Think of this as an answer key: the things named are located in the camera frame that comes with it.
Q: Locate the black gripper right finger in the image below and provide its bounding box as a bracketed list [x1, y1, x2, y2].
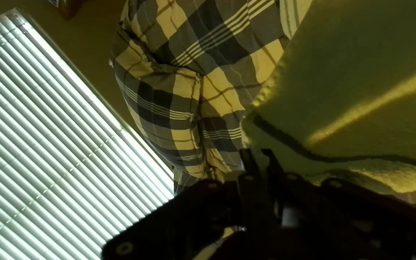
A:
[262, 149, 286, 187]

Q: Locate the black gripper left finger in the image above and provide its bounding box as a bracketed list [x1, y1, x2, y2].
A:
[238, 148, 262, 187]

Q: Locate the white window blind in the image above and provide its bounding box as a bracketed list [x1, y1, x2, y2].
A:
[0, 8, 176, 260]

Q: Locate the cream striped towel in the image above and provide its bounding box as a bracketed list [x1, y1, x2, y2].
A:
[242, 0, 416, 207]

